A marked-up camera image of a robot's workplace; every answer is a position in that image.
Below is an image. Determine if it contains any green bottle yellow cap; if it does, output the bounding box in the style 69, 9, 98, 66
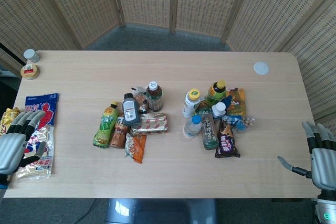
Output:
204, 79, 227, 107

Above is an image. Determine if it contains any clear blue candy bag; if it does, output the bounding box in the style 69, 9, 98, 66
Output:
228, 115, 255, 132

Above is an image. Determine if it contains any blue white cartoon bag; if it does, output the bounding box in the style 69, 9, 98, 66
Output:
16, 92, 59, 180

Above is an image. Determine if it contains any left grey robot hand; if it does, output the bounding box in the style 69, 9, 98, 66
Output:
0, 110, 47, 176

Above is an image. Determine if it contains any small blue wrapper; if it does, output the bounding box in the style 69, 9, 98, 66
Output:
222, 94, 234, 109

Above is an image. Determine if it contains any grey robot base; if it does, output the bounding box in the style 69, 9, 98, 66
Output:
104, 198, 218, 224

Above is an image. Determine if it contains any clear water bottle blue cap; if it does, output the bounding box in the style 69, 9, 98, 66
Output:
183, 115, 202, 138

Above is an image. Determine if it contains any brown tea bottle white cap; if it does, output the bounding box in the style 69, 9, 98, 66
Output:
145, 81, 163, 112

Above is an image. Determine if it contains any gold yellow snack bag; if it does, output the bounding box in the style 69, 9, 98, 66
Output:
0, 107, 21, 137

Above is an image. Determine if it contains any white round lid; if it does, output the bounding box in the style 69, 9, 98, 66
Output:
253, 61, 270, 76

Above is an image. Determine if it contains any black floor cable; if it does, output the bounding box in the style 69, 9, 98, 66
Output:
76, 198, 98, 224

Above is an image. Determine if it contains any yellow round tin red label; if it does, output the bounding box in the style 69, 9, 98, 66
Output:
20, 63, 39, 80

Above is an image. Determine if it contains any orange white snack packet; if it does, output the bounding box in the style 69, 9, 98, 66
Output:
124, 132, 148, 164

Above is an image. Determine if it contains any gold foil snack pack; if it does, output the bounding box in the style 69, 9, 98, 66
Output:
130, 112, 169, 136

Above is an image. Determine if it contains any green yellow juice bottle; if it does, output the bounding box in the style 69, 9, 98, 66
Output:
92, 100, 120, 149

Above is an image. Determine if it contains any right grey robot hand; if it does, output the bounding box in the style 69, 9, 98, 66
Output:
277, 120, 336, 190

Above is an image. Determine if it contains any clear brown snack packet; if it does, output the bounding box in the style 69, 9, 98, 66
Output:
130, 85, 150, 114

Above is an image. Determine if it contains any small white bottle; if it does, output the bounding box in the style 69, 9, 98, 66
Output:
211, 102, 227, 119

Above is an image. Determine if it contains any white bottle yellow cap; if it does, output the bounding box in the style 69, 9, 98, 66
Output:
182, 88, 202, 119

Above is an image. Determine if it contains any dark green carton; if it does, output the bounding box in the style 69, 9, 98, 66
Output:
195, 100, 214, 116

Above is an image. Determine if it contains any dark bottle white label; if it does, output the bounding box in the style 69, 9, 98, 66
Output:
122, 92, 141, 127

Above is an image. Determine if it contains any dark green tea bottle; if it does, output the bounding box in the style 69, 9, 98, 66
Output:
201, 113, 219, 151

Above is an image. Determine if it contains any purple chocolate snack bag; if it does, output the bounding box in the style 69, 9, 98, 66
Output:
214, 116, 241, 158

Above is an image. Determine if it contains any orange yellow snack bag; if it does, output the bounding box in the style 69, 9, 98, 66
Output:
226, 87, 247, 116

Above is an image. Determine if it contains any brown drink bottle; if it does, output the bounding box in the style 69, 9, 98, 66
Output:
109, 115, 131, 149

